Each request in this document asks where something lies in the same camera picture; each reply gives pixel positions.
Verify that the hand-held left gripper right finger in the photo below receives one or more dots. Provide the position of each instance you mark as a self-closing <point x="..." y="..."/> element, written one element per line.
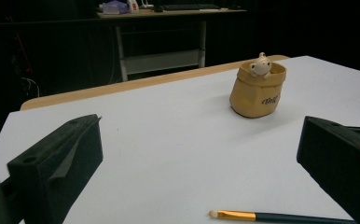
<point x="343" y="161"/>

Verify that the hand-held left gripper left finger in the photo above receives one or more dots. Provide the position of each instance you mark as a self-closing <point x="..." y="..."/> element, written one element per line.
<point x="57" y="161"/>

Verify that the gold ferrule makeup brush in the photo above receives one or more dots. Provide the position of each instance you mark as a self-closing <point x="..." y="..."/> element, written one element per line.
<point x="280" y="216"/>

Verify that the yellow ceramic bear pot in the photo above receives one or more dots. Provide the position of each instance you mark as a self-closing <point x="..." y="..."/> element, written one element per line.
<point x="252" y="96"/>

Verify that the wooden table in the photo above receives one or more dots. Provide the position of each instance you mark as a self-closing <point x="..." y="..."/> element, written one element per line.
<point x="122" y="85"/>

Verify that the white table cover sheet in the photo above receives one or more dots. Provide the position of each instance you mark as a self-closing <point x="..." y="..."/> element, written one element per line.
<point x="175" y="130"/>

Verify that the background desk with metal legs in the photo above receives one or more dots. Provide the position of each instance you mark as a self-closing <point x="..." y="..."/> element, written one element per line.
<point x="159" y="60"/>

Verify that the white bottle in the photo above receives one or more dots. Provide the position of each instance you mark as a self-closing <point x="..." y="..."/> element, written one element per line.
<point x="133" y="6"/>

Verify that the black keyboard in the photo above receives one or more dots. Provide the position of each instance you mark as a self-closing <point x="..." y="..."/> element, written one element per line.
<point x="187" y="6"/>

